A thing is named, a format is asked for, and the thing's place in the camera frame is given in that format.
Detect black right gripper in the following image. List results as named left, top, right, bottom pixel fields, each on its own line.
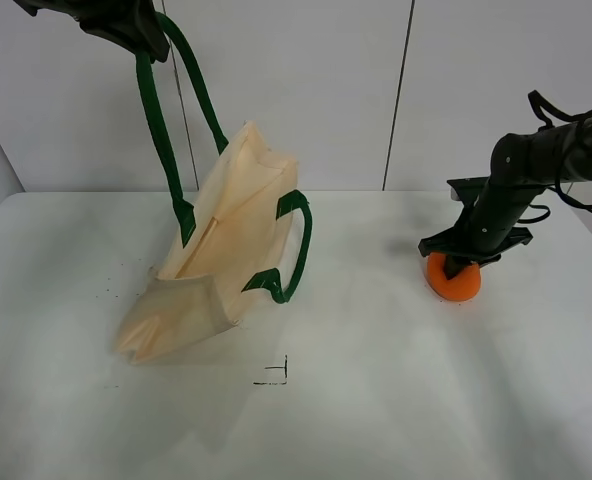
left=418, top=177, right=546, bottom=280

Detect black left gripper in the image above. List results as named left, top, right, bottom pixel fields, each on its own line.
left=15, top=0, right=170, bottom=62

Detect orange with stem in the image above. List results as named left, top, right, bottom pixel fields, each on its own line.
left=426, top=252, right=481, bottom=302

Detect cream linen bag green handles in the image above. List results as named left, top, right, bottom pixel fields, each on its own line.
left=115, top=12, right=313, bottom=365

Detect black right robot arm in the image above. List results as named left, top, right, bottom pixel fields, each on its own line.
left=419, top=118, right=592, bottom=279

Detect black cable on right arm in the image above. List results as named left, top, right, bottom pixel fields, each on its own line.
left=527, top=90, right=592, bottom=226

